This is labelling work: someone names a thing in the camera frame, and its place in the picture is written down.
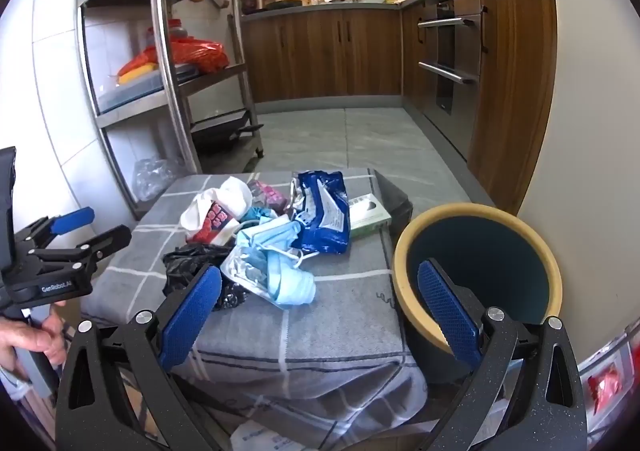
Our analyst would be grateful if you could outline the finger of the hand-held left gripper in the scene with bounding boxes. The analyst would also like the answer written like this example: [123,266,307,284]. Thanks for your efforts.
[14,207,96,252]
[30,224,133,278]

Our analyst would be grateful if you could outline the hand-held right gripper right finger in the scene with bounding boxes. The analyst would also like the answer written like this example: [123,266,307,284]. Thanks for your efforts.
[416,258,588,451]

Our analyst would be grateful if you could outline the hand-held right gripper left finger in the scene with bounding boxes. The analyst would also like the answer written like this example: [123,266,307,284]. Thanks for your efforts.
[55,265,223,451]

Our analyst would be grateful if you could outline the black plastic bag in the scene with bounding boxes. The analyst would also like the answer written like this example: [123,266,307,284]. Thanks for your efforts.
[162,243,251,313]

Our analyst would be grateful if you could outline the teal bin with yellow rim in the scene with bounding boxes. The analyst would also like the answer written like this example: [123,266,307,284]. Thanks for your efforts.
[392,203,564,384]

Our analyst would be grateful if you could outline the white red printed bag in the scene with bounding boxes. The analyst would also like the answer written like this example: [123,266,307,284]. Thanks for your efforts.
[180,176,254,247]

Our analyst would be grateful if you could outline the blue wet wipes packet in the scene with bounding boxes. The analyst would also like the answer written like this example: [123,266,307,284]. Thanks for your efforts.
[289,170,352,256]

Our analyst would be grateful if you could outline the person's left hand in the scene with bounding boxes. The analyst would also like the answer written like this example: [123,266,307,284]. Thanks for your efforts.
[0,301,69,384]

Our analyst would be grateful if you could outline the clear plastic bag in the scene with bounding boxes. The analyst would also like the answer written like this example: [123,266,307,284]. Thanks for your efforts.
[131,157,187,202]

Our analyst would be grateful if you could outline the grey checked blanket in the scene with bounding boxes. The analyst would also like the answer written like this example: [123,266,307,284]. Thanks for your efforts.
[80,166,432,438]

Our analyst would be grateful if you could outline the green white carton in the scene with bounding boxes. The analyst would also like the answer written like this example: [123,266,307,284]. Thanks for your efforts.
[347,192,394,239]

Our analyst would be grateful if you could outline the light blue crumpled wrapper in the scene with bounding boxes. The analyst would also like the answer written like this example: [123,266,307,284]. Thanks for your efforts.
[241,205,281,227]

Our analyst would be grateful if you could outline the blue clear storage box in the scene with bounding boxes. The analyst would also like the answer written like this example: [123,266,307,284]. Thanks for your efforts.
[96,62,202,115]

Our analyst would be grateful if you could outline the pink crumpled wrapper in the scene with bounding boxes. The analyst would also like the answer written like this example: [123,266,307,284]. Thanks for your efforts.
[247,179,292,212]

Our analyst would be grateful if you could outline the white printed packet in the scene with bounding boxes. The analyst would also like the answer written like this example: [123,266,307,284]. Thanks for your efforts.
[229,417,322,451]

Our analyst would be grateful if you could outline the yellow packet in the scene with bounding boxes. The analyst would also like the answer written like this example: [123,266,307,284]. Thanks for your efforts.
[117,62,157,85]

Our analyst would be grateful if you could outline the black flat appliance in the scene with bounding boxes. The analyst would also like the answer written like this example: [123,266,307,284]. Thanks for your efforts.
[189,110,266,152]

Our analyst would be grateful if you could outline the white red printed box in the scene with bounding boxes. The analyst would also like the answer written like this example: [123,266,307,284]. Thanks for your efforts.
[576,330,635,434]

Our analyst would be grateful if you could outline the large red plastic bag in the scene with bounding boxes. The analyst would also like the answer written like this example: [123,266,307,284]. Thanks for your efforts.
[117,37,231,78]

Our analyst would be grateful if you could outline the steel shelf rack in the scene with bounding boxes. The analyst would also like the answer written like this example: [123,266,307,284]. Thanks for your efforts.
[74,0,266,222]

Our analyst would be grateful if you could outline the red lid plastic jar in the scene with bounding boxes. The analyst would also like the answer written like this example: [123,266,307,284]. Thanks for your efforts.
[145,18,189,50]

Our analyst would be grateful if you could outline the built-in steel oven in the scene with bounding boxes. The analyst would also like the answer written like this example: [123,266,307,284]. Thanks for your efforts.
[416,1,484,162]

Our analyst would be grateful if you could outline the wooden cabinet with oven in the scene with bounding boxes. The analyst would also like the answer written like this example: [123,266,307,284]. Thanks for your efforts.
[401,0,559,206]

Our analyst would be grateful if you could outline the wooden base cabinet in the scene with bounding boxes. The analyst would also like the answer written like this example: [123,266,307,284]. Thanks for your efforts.
[241,3,404,105]

